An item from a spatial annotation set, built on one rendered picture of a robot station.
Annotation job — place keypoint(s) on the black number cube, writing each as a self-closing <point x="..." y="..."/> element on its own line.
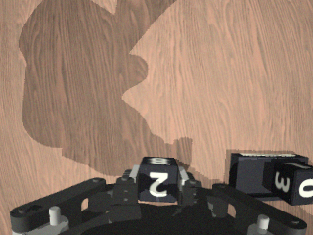
<point x="158" y="180"/>
<point x="293" y="182"/>

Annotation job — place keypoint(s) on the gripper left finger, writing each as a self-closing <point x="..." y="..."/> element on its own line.
<point x="60" y="211"/>

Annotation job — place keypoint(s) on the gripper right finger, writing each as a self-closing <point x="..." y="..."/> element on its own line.
<point x="253" y="217"/>

